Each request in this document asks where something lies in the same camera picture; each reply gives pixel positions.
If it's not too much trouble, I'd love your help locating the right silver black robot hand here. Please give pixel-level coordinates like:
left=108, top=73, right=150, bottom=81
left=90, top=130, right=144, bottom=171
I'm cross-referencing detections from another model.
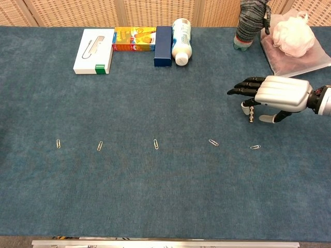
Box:
left=227, top=75, right=313, bottom=123

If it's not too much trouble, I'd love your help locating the translucent pink zip bag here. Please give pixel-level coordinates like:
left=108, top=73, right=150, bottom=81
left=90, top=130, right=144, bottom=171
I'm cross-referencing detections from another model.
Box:
left=260, top=14, right=331, bottom=79

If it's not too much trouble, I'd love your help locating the bottle in grey knit sleeve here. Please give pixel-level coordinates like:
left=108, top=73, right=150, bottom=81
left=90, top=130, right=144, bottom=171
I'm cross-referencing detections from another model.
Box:
left=233, top=0, right=272, bottom=51

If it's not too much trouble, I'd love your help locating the white bottle blue label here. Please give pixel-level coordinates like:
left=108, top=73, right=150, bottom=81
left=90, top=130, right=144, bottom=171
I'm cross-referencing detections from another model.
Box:
left=171, top=18, right=193, bottom=66

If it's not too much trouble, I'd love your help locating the dark blue long box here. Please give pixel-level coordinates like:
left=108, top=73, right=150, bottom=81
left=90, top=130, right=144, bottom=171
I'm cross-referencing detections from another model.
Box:
left=154, top=26, right=173, bottom=67

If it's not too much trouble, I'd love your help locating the teal felt table cover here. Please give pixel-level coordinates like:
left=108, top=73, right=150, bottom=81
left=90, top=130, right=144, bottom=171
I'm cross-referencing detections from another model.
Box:
left=0, top=25, right=331, bottom=242

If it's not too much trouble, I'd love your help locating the yellow orange printed carton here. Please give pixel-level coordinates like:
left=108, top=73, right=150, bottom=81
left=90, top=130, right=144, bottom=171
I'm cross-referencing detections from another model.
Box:
left=112, top=26, right=157, bottom=52

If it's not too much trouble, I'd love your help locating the white USB hub box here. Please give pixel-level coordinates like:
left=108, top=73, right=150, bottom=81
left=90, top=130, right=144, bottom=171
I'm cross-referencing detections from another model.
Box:
left=73, top=28, right=115, bottom=75

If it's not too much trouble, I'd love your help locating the woven rattan folding screen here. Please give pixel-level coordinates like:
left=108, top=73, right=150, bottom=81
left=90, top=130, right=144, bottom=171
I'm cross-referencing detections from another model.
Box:
left=0, top=0, right=331, bottom=28

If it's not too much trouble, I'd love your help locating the aluminium profile rail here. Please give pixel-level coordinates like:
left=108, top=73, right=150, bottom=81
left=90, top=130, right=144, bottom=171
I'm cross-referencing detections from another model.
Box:
left=31, top=239, right=300, bottom=248

